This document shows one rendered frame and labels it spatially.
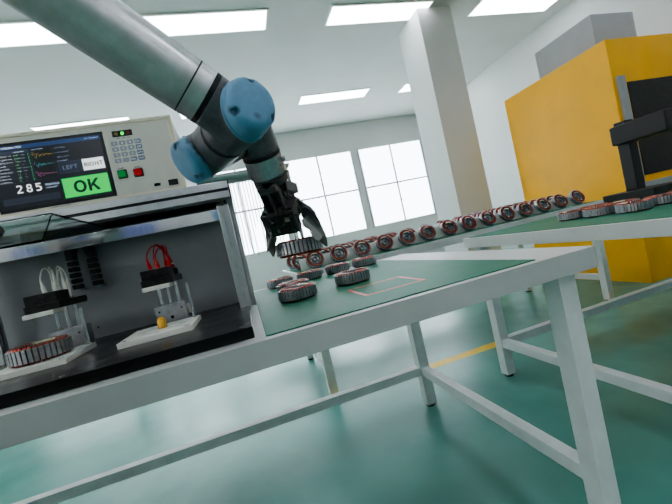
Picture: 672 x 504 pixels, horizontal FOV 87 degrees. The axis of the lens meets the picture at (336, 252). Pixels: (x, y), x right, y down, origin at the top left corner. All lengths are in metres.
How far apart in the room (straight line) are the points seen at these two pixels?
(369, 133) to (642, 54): 5.34
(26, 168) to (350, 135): 7.28
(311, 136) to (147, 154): 6.88
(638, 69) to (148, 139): 3.66
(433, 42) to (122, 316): 4.43
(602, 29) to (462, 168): 1.67
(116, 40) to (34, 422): 0.55
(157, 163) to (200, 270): 0.33
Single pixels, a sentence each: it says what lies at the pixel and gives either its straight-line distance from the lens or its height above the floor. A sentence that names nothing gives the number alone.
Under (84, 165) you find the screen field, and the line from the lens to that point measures 1.13.
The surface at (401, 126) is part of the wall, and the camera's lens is 8.61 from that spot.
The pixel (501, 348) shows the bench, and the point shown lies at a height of 0.16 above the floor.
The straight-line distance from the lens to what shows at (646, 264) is 3.76.
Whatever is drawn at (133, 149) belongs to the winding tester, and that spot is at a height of 1.24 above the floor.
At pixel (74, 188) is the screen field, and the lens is 1.12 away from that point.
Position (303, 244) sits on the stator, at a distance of 0.80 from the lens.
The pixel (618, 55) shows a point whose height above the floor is 1.81.
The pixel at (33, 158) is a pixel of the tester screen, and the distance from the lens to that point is 1.17.
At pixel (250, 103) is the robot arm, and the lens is 0.51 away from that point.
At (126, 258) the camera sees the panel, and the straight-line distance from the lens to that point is 1.19.
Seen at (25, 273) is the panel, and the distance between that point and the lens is 1.29.
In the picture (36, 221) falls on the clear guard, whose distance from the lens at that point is 0.87.
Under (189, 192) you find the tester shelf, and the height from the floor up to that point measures 1.10.
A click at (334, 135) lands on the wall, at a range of 7.99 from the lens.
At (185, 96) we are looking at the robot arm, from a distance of 0.52.
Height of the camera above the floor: 0.89
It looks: 2 degrees down
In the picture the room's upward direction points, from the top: 13 degrees counter-clockwise
